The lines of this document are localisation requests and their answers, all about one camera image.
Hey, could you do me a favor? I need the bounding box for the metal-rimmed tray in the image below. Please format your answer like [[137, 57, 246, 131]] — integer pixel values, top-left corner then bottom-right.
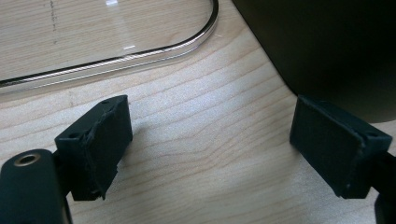
[[0, 0, 219, 94]]

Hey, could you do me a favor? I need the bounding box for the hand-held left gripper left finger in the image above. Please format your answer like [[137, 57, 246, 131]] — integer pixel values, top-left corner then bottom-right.
[[54, 94, 134, 202]]

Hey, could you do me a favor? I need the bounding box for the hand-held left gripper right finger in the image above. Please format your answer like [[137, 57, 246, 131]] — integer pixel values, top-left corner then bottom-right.
[[289, 94, 393, 200]]

